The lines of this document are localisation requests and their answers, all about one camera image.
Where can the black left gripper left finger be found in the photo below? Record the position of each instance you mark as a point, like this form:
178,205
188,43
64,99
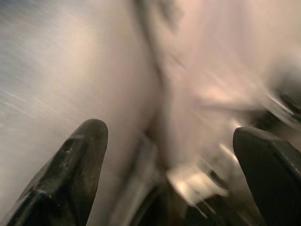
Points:
63,179

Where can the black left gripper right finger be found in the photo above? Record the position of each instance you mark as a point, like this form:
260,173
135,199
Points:
270,176

